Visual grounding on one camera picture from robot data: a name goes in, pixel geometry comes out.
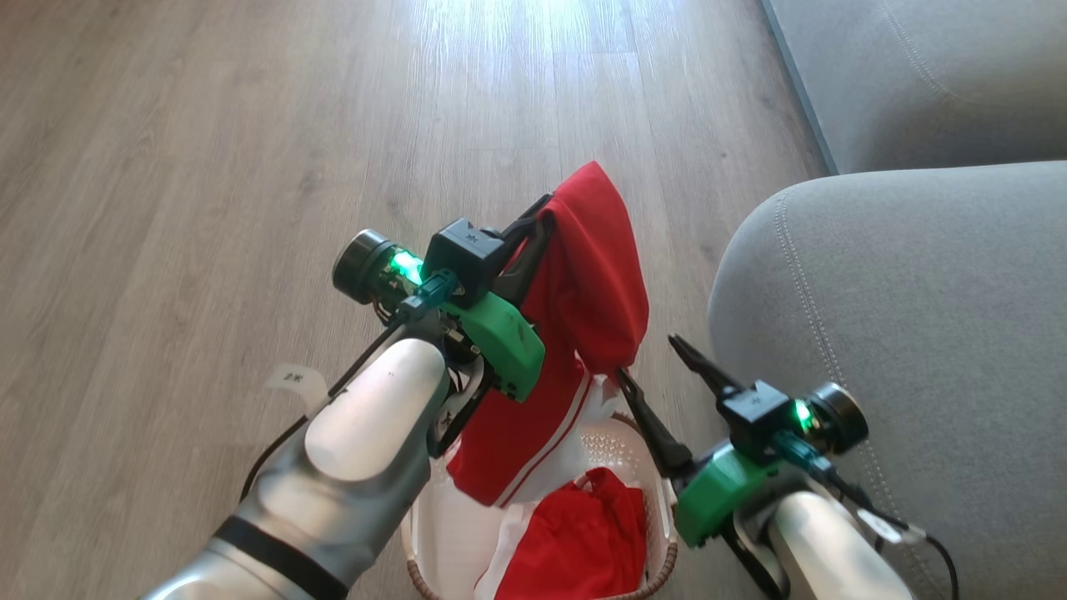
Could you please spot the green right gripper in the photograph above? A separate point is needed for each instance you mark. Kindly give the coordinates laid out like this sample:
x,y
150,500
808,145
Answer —
x,y
721,492

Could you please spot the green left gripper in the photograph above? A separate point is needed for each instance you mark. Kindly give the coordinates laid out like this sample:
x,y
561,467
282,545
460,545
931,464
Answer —
x,y
500,337

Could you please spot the red white striped sports garment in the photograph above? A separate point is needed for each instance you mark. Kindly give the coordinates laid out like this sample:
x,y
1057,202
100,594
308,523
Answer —
x,y
592,275

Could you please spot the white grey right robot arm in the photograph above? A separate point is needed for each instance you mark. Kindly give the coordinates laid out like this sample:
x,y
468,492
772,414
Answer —
x,y
825,550

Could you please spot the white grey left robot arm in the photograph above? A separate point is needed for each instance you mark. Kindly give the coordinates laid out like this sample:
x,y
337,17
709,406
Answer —
x,y
367,417

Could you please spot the white basket with brown rim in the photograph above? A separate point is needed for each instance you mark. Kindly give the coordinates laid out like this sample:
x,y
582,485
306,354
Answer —
x,y
450,542

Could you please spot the right gripper black motor cylinder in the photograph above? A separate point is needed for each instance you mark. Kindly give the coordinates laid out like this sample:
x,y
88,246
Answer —
x,y
838,417

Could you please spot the gripper black motor cylinder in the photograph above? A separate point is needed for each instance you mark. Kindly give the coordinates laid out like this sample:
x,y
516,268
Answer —
x,y
358,265
838,417

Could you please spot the left gripper black motor cylinder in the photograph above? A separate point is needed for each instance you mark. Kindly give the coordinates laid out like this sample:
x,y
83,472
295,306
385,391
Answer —
x,y
358,265

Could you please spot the grey sofa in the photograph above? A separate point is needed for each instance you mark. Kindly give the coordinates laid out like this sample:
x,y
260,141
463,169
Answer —
x,y
917,292

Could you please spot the grey flat sofa section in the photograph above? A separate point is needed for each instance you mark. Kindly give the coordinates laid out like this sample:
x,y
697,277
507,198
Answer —
x,y
934,75

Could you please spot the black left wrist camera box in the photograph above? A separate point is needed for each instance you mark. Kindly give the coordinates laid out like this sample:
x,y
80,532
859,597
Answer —
x,y
463,258

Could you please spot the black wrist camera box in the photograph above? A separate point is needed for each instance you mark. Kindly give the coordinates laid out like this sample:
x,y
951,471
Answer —
x,y
754,417
463,258

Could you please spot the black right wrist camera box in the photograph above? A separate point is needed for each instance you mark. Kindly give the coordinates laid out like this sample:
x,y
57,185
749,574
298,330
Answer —
x,y
754,417

